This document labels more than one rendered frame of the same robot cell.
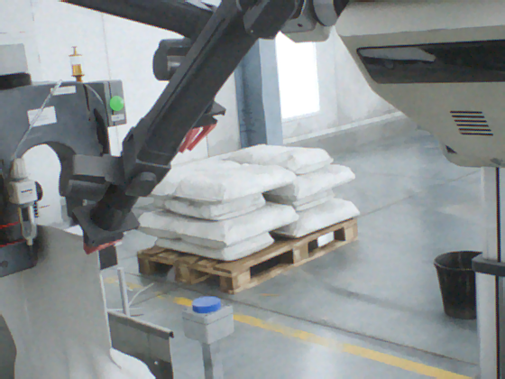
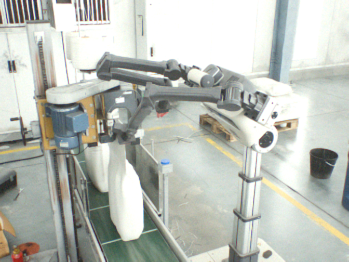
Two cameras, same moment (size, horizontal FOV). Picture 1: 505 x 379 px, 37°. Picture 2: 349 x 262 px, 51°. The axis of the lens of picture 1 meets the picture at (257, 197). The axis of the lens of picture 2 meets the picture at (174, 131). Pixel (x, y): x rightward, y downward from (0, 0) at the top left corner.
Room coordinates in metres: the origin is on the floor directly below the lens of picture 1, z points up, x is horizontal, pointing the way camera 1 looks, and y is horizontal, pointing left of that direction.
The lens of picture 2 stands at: (-0.54, -0.71, 1.95)
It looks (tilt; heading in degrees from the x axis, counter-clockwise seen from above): 22 degrees down; 21
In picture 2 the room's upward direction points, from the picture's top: straight up
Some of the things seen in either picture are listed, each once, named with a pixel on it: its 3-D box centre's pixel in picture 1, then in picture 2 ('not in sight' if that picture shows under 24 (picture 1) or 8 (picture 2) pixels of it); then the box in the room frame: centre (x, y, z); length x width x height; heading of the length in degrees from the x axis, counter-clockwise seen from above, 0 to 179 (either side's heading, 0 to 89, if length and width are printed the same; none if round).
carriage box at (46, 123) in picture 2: not in sight; (65, 116); (1.25, 0.69, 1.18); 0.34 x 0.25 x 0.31; 135
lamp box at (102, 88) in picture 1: (105, 103); (143, 95); (1.54, 0.29, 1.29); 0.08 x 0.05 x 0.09; 45
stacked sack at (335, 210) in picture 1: (306, 217); (274, 114); (4.73, -0.30, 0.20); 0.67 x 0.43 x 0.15; 135
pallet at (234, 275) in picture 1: (251, 244); (247, 121); (4.64, 0.07, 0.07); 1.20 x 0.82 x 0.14; 137
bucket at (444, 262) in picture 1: (466, 285); (322, 164); (3.40, -0.96, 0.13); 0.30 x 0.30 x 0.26
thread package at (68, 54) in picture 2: not in sight; (77, 45); (1.35, 0.63, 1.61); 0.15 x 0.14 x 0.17; 45
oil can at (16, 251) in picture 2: not in sight; (16, 253); (1.08, 1.13, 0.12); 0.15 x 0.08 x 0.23; 45
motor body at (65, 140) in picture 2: not in sight; (67, 126); (1.06, 0.54, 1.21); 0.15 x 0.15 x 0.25
